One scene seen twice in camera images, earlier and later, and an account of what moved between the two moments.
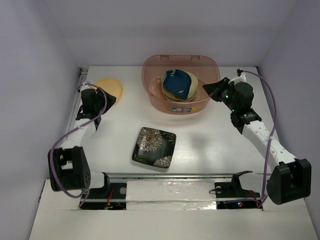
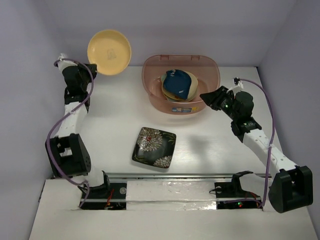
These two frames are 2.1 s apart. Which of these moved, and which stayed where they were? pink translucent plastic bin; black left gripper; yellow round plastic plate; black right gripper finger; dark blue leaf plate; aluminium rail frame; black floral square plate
Moved: black right gripper finger; black left gripper; yellow round plastic plate
Stayed: dark blue leaf plate; aluminium rail frame; pink translucent plastic bin; black floral square plate
